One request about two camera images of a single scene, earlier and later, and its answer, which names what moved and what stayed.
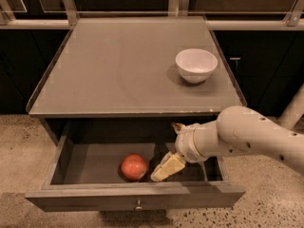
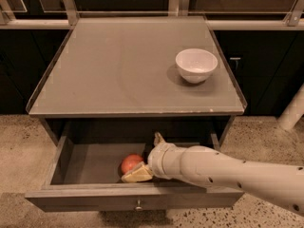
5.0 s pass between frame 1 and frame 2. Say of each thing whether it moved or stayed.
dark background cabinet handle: stayed
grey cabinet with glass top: stayed
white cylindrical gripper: moved
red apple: stayed
